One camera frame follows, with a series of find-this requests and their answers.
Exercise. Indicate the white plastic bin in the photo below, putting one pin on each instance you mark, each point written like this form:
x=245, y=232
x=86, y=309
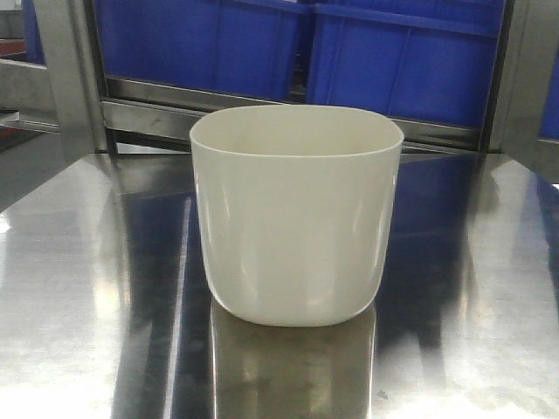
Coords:
x=294, y=207

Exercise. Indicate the blue crate left of centre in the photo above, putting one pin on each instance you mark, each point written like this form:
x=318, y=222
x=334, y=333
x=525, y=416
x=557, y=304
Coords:
x=241, y=47

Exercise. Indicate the blue crate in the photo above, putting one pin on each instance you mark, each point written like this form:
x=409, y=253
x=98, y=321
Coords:
x=418, y=60
x=241, y=47

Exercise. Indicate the blue crate right of centre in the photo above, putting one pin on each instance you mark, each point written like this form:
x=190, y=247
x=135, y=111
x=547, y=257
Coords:
x=418, y=60

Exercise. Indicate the stainless steel shelf frame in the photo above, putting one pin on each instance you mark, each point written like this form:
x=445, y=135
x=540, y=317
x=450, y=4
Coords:
x=71, y=94

